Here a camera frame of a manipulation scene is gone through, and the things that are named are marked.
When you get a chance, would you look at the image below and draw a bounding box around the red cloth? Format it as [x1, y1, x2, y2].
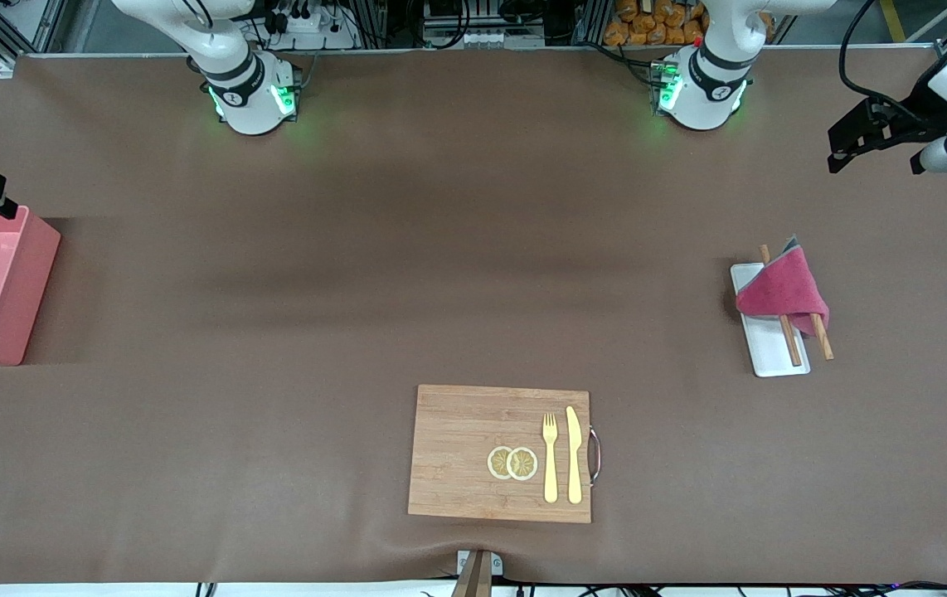
[735, 235, 832, 335]

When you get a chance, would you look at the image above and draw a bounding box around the orange snack bags pile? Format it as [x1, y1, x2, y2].
[603, 0, 776, 47]

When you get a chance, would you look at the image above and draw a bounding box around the white rectangular tray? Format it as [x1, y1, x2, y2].
[730, 262, 812, 379]

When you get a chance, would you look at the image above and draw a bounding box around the white power strip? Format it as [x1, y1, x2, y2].
[261, 0, 360, 51]

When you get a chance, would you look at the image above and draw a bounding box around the brown table mat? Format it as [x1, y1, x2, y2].
[0, 47, 947, 586]

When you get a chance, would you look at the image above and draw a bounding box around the yellow knife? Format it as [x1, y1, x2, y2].
[565, 405, 585, 506]

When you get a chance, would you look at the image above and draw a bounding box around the yellow fork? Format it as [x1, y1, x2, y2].
[541, 412, 561, 505]

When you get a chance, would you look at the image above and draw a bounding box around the wooden cutting board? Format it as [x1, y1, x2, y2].
[407, 384, 604, 525]

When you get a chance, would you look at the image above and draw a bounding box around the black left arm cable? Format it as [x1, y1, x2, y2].
[838, 0, 939, 119]

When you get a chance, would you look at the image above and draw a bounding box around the aluminium frame profile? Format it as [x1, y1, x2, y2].
[0, 0, 70, 78]

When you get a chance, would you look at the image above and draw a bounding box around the silver metal bracket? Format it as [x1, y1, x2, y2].
[456, 549, 505, 578]

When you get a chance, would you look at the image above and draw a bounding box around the brown wooden post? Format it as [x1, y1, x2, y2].
[449, 551, 493, 597]

